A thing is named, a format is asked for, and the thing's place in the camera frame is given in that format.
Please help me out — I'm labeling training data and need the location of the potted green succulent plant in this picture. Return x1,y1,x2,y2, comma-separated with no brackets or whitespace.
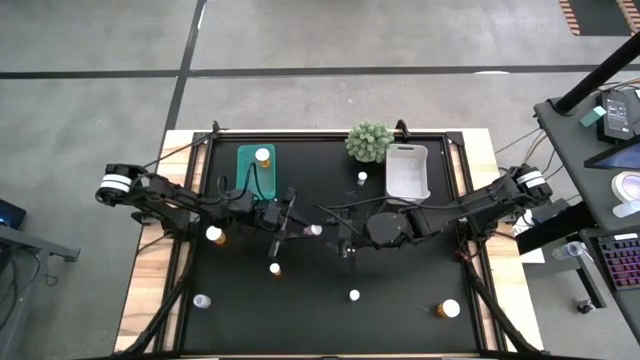
344,120,396,165

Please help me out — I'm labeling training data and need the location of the black device with blue light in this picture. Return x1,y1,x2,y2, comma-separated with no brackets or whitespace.
0,198,28,230

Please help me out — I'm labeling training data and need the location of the black metal table frame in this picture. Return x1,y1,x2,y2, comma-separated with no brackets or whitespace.
112,118,546,360

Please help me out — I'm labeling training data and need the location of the dark tablet screen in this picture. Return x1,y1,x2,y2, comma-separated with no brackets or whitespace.
583,137,640,171

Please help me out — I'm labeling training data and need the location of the white cylinder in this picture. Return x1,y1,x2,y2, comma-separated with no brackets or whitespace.
612,199,640,219

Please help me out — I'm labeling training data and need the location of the small teal box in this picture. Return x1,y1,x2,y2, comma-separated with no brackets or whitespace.
579,105,608,128

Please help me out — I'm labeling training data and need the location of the clear water bottle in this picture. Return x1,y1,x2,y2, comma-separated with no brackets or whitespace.
551,240,589,262

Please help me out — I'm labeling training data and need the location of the grey desk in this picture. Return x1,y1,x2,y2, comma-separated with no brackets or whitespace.
533,82,640,346
0,224,81,360

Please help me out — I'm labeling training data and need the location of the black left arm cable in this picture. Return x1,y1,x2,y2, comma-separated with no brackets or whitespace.
215,160,269,202

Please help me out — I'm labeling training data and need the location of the white tape roll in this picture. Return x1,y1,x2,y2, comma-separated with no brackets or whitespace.
610,170,640,204

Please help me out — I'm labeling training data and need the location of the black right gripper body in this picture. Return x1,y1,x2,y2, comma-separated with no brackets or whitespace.
338,209,371,258

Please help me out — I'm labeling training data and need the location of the black desk foot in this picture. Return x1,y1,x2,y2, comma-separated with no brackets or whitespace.
514,199,599,256

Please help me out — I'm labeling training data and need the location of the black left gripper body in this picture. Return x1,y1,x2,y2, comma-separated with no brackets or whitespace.
252,188,297,258

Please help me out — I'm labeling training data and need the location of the green plastic bin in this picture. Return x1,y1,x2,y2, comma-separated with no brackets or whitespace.
236,143,277,201

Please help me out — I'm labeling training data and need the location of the black power adapter box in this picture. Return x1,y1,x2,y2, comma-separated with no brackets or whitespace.
595,88,640,146

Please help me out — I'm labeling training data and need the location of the black mat with orange stripes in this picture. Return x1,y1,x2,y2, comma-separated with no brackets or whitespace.
558,0,640,37

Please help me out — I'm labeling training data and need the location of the black slanted pole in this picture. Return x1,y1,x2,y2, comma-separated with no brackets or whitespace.
553,32,640,115

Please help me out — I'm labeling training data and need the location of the white plastic bin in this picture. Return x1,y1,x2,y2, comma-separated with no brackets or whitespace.
384,143,432,206

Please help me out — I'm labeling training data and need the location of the backlit black keyboard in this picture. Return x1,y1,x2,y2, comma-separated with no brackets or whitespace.
594,233,640,292

